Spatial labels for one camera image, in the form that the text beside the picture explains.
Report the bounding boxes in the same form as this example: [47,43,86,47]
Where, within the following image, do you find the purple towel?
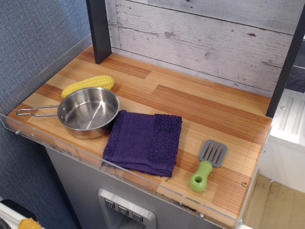
[103,110,183,177]

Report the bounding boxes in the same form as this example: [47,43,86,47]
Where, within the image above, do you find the small metal pot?
[16,87,121,139]

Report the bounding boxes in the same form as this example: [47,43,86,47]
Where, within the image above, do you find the yellow toy corn cob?
[61,75,114,98]

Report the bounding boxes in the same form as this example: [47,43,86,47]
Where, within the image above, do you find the grey toy fridge cabinet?
[46,147,218,229]

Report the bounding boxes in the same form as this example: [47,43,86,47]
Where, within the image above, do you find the silver dispenser button panel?
[98,188,157,229]

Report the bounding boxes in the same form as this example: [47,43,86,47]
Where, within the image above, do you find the white side appliance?
[258,89,305,192]

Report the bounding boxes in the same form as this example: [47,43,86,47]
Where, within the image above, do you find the yellow object bottom left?
[18,218,42,229]

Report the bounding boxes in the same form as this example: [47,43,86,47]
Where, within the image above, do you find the grey spatula green handle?
[189,139,228,192]

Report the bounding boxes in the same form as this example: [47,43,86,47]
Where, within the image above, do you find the dark left upright post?
[86,0,112,64]

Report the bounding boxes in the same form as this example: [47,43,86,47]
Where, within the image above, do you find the dark upright post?
[265,6,305,118]
[86,0,112,64]

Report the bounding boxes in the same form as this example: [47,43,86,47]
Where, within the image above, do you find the dark right upright post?
[265,6,305,118]

